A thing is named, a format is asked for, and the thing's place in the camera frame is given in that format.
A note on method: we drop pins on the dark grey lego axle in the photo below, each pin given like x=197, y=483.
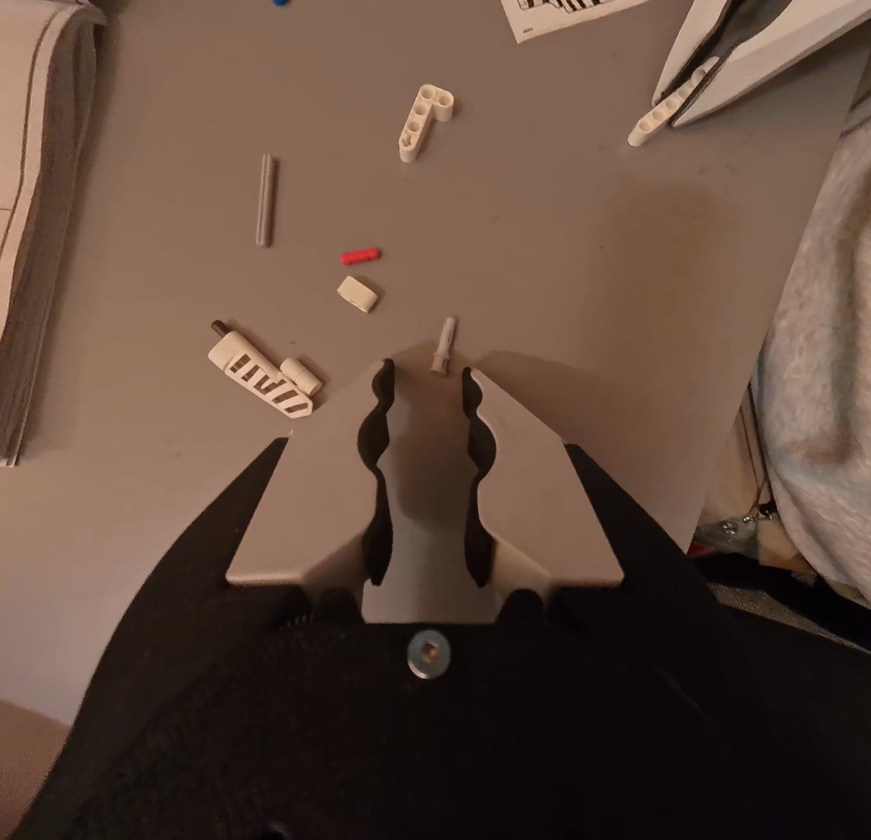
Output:
x=265, y=200

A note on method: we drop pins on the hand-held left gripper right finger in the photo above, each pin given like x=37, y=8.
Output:
x=544, y=513

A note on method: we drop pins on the white straight lego beam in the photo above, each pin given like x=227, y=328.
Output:
x=653, y=122

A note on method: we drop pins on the white L-shaped lego beam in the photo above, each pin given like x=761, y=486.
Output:
x=408, y=143

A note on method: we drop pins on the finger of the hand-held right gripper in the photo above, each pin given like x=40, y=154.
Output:
x=701, y=17
x=803, y=44

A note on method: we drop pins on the striped white lego assembly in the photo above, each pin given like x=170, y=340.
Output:
x=265, y=374

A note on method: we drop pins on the red lego pin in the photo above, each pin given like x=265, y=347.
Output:
x=360, y=256

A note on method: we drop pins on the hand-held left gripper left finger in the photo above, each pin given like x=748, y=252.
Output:
x=313, y=506

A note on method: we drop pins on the open instruction booklet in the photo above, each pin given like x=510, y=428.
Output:
x=41, y=207

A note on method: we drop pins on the zebra striped sticker sheet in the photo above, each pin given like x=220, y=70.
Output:
x=578, y=3

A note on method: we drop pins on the grey lego pin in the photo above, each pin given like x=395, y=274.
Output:
x=443, y=347

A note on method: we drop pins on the small white lego beam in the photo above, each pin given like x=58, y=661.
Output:
x=357, y=294

